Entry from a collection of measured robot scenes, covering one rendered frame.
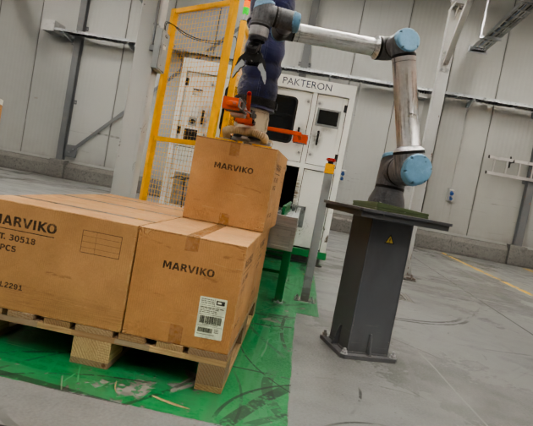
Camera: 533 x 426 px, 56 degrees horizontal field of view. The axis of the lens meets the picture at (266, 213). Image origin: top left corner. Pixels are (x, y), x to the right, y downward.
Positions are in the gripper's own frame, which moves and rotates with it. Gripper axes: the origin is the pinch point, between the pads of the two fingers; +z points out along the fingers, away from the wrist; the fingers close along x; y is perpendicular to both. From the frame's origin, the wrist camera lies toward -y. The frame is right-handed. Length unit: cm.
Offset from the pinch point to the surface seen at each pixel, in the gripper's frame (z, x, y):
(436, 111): -78, -159, 358
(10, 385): 123, 42, -75
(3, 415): 122, 34, -93
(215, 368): 112, -17, -49
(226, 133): 22.8, 9.5, 24.8
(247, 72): -10.9, 6.6, 32.7
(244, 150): 29.7, -3.5, 10.4
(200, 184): 50, 14, 11
